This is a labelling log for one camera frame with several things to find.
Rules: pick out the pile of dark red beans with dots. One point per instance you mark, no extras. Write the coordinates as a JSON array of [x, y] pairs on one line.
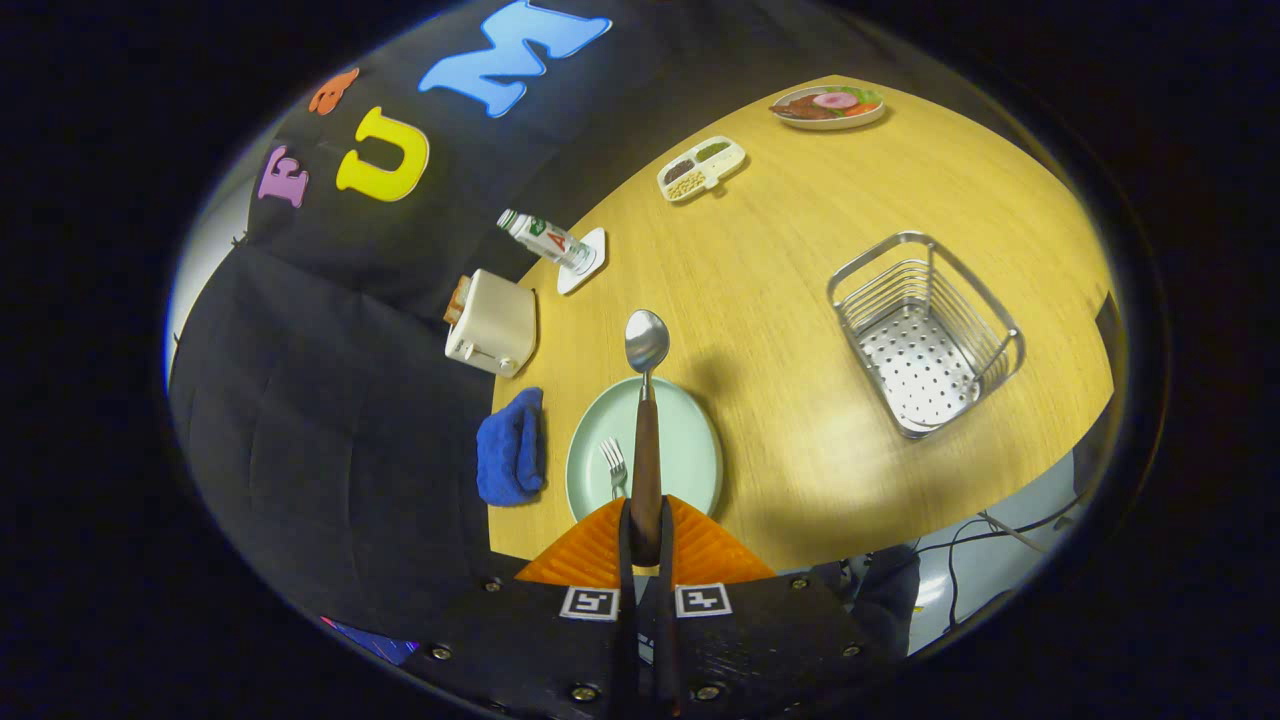
[[678, 170]]

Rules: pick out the red tomato slice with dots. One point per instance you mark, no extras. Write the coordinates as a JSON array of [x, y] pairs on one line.
[[860, 109]]

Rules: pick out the black backdrop cloth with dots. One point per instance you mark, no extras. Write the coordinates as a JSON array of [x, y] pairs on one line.
[[330, 400]]

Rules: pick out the blue folded towel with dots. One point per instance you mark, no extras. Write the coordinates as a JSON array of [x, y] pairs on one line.
[[510, 450]]

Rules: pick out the black table clamp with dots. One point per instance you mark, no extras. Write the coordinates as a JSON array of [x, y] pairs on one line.
[[1108, 322]]

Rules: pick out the green lettuce leaf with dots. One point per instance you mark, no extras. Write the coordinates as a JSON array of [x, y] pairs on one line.
[[868, 95]]

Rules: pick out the toast slice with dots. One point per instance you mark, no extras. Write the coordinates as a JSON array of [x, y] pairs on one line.
[[457, 300]]

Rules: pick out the pink ham slice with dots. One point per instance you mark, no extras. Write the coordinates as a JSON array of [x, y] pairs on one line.
[[835, 99]]

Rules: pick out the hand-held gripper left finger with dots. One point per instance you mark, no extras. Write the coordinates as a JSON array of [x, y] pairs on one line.
[[628, 640]]

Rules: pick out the brown meat slices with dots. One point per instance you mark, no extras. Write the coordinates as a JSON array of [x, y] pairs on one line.
[[805, 108]]

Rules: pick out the white square coaster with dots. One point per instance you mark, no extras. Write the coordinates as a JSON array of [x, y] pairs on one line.
[[580, 276]]

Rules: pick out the white toaster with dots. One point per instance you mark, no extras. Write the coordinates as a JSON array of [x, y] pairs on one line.
[[495, 320]]

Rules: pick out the pile of yellow soybeans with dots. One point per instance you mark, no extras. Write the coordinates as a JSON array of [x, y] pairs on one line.
[[686, 186]]

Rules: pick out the white divided dish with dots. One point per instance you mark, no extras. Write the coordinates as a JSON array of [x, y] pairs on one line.
[[730, 163]]

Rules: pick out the pale green round plate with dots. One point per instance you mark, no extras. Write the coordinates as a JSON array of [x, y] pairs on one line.
[[690, 450]]

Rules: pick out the white oval food plate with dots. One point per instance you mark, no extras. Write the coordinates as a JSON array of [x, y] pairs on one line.
[[830, 123]]

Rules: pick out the pile of green beans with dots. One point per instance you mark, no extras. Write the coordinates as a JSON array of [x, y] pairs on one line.
[[712, 150]]

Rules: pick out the dark screen with coloured lines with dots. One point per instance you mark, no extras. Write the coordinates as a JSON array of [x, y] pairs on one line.
[[370, 640]]

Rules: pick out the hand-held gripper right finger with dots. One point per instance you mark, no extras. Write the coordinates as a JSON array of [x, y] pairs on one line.
[[668, 640]]

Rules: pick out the plastic drink bottle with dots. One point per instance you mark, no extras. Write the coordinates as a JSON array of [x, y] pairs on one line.
[[545, 238]]

